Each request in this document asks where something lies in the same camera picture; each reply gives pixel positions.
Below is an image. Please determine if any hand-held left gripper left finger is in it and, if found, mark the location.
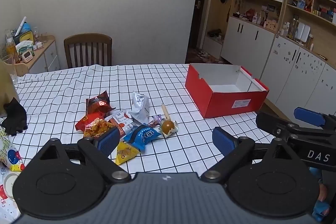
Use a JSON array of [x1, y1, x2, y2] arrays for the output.
[[39, 126, 132, 184]]

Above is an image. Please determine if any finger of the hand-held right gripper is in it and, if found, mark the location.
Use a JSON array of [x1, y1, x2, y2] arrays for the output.
[[256, 112, 292, 141], [293, 107, 336, 133]]

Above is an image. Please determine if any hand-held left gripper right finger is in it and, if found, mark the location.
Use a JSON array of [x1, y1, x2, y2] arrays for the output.
[[201, 126, 307, 184]]

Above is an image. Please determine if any clear orange snack packet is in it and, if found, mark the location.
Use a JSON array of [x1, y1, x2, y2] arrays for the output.
[[109, 119, 138, 139]]

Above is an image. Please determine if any red chips packet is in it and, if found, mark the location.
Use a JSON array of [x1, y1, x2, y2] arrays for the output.
[[75, 112, 116, 138]]

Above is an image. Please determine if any blue snack packet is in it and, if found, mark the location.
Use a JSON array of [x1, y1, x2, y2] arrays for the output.
[[123, 124, 162, 152]]

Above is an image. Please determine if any red cardboard box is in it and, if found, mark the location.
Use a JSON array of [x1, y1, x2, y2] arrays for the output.
[[184, 63, 270, 119]]

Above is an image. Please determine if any cream sausage stick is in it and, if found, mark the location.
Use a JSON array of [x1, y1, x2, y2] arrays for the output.
[[161, 104, 171, 120]]

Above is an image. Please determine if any yellow triangular snack packet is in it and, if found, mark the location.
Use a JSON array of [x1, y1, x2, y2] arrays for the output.
[[115, 141, 141, 165]]

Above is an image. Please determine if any white printed snack packet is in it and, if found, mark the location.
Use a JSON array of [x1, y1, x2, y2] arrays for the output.
[[105, 109, 130, 122]]

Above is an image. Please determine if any dark red snack packet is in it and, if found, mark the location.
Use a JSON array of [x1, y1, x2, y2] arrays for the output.
[[86, 90, 116, 116]]

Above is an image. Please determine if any silver snack packet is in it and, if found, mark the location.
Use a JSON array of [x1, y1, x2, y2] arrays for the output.
[[128, 91, 150, 126]]

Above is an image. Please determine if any white curved low cabinet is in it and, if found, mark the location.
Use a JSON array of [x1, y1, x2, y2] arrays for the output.
[[262, 35, 336, 121]]

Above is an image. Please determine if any small purple candy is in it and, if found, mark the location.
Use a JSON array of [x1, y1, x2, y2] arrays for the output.
[[147, 114, 164, 128]]

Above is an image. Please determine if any braised egg packet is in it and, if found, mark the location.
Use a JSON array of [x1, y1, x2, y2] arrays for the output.
[[159, 119, 179, 138]]

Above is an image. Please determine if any white base cabinet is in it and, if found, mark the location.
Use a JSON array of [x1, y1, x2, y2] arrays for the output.
[[220, 16, 275, 80]]

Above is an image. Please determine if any brown wooden chair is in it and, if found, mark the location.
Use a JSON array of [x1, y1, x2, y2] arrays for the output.
[[64, 33, 113, 69]]

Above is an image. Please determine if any black glove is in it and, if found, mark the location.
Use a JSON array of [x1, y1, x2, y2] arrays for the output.
[[1, 98, 28, 136]]

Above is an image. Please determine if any balloon printed paper bag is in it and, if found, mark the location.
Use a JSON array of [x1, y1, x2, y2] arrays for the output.
[[0, 126, 27, 223]]

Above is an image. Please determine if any white wooden side cabinet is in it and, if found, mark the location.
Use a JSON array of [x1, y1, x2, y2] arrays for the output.
[[14, 35, 61, 76]]

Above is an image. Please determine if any beige bag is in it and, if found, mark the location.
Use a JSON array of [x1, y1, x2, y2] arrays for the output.
[[0, 59, 20, 117]]

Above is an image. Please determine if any clear drinking glass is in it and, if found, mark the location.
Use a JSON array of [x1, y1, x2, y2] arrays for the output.
[[1, 54, 18, 84]]

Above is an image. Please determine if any dark door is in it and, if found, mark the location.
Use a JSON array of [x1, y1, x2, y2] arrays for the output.
[[185, 0, 211, 64]]

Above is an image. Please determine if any orange drink bottle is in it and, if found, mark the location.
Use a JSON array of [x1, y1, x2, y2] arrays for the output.
[[6, 36, 20, 63]]

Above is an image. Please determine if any yellow blue lunch bag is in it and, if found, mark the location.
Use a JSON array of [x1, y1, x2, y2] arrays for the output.
[[14, 23, 34, 45]]

